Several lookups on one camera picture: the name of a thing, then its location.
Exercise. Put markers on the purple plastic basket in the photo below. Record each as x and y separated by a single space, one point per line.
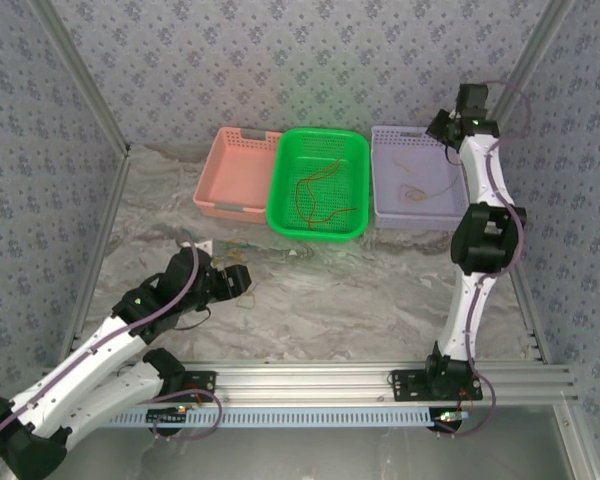
430 215

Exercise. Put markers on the small black electronics board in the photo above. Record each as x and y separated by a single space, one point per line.
450 419
167 415

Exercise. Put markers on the aluminium frame post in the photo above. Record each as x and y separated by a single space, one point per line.
540 50
80 75

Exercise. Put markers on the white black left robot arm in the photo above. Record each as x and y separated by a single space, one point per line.
90 370

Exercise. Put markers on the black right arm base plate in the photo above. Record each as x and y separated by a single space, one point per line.
407 385

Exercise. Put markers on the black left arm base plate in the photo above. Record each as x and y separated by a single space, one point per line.
202 382

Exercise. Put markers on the green plastic basket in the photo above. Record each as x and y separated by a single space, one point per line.
280 200

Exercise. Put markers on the grey steel panel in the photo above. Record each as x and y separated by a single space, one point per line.
305 455

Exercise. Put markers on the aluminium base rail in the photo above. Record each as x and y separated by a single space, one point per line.
305 382

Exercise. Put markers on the pink plastic basket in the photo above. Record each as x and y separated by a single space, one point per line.
235 175

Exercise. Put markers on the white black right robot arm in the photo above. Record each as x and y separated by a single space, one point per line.
472 310

